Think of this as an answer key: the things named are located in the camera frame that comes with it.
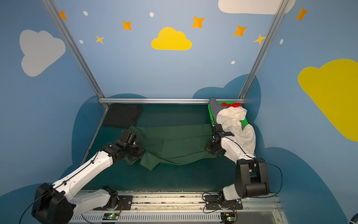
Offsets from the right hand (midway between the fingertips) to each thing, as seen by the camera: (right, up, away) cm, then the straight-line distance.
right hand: (210, 149), depth 89 cm
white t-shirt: (+19, +20, +18) cm, 34 cm away
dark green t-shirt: (-24, +2, +9) cm, 26 cm away
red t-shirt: (+24, +31, +22) cm, 45 cm away
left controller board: (-56, -31, -18) cm, 66 cm away
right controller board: (+5, -32, -17) cm, 36 cm away
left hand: (-38, +1, -8) cm, 39 cm away
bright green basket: (+27, +18, +12) cm, 35 cm away
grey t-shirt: (+9, +29, +21) cm, 37 cm away
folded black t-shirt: (-67, +24, +26) cm, 76 cm away
